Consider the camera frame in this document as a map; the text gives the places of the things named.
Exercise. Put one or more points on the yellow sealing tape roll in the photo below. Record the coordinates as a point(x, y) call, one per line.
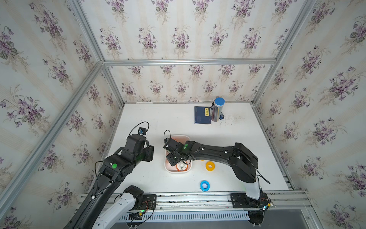
point(210, 166)

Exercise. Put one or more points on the orange sealing tape roll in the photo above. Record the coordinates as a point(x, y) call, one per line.
point(181, 167)

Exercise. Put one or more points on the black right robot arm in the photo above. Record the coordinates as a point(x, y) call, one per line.
point(242, 161)

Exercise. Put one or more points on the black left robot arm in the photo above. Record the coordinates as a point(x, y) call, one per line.
point(114, 170)

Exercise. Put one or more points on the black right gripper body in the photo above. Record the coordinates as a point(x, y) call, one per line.
point(173, 159)

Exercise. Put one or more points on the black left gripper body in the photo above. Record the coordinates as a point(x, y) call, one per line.
point(137, 158)

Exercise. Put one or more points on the blue sealing tape roll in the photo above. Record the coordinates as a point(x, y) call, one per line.
point(204, 186)

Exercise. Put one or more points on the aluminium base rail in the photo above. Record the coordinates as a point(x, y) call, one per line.
point(215, 206)

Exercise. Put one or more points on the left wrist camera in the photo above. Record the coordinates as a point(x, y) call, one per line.
point(142, 131)

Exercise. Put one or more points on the dark blue booklet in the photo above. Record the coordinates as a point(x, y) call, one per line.
point(202, 115)

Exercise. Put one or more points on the white plastic storage box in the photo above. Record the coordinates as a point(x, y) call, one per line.
point(172, 169)

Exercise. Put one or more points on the silver cylinder blue lid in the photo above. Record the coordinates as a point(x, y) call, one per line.
point(217, 109)

